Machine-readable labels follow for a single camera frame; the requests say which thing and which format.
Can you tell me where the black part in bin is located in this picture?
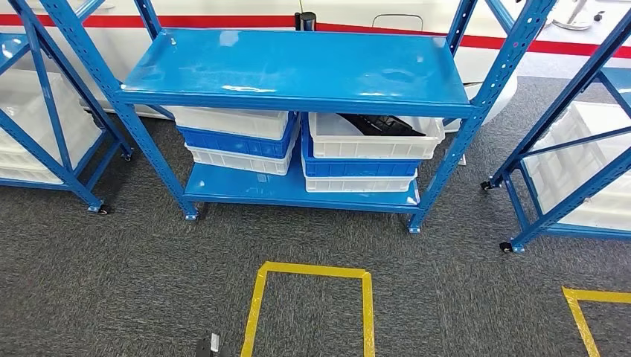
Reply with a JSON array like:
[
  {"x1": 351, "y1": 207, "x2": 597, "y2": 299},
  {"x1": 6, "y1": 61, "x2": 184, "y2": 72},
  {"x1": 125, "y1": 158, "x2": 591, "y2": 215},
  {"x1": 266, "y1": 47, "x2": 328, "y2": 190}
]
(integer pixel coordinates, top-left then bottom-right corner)
[{"x1": 337, "y1": 113, "x2": 427, "y2": 138}]

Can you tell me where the black barrier post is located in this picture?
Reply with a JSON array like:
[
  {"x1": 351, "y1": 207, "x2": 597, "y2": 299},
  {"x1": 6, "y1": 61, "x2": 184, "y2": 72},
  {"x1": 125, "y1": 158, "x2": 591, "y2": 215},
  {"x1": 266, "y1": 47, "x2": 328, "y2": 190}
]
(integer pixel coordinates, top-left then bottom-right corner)
[{"x1": 294, "y1": 10, "x2": 318, "y2": 32}]

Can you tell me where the white wheeled chair base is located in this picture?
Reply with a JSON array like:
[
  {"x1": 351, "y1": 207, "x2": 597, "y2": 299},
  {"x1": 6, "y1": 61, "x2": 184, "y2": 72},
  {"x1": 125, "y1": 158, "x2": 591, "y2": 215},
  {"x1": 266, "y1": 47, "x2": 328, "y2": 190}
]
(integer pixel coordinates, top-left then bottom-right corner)
[{"x1": 551, "y1": 0, "x2": 606, "y2": 32}]

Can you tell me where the white car body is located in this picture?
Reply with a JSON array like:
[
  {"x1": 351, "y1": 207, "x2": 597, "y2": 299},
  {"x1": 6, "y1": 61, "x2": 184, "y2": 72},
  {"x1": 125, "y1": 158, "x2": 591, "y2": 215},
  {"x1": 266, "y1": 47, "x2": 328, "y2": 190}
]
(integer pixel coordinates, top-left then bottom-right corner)
[{"x1": 0, "y1": 0, "x2": 631, "y2": 134}]

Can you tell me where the yellow floor tape square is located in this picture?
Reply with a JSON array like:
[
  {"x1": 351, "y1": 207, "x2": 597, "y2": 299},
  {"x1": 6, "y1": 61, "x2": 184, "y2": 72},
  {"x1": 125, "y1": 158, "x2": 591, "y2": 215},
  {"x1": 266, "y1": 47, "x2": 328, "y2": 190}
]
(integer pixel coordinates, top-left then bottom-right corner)
[{"x1": 240, "y1": 261, "x2": 377, "y2": 357}]

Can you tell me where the blue plastic bin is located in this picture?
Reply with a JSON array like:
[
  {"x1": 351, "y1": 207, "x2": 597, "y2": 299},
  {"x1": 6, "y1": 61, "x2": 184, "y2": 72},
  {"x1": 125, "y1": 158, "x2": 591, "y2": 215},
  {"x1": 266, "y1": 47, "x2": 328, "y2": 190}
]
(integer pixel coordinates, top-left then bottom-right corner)
[
  {"x1": 176, "y1": 112, "x2": 298, "y2": 160},
  {"x1": 300, "y1": 114, "x2": 423, "y2": 179}
]

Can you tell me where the blue metal shelf rack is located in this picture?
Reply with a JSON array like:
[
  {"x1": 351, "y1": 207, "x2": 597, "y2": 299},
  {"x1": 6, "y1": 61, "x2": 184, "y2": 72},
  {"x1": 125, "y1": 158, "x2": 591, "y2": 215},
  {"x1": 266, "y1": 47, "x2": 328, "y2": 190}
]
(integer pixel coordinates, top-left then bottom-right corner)
[
  {"x1": 480, "y1": 14, "x2": 631, "y2": 255},
  {"x1": 10, "y1": 0, "x2": 558, "y2": 235},
  {"x1": 0, "y1": 0, "x2": 135, "y2": 216}
]

